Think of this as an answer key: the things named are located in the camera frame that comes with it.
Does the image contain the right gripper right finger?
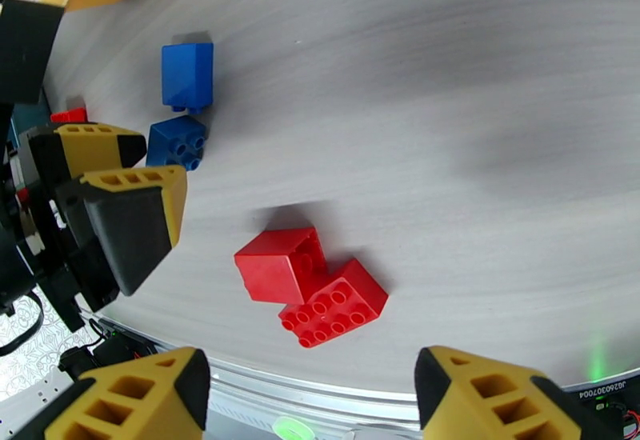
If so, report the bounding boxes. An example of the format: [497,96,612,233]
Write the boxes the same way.
[414,346,623,440]

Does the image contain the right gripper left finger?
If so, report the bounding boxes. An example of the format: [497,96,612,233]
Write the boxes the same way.
[7,346,211,440]

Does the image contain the long red lego brick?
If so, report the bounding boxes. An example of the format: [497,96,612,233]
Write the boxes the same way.
[277,258,390,350]
[50,107,90,126]

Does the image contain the small blue lego brick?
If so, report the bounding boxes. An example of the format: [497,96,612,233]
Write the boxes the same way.
[146,114,209,173]
[161,42,215,116]

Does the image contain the small red lego brick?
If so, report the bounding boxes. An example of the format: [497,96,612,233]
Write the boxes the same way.
[234,226,331,306]

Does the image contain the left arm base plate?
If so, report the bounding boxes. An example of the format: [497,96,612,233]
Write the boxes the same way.
[57,318,161,382]

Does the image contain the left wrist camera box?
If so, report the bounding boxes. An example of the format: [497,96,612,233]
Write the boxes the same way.
[0,0,65,105]

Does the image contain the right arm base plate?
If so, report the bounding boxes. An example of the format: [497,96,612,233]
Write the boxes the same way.
[565,370,640,440]

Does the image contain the aluminium mounting rail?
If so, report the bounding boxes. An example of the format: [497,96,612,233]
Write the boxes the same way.
[0,321,640,440]

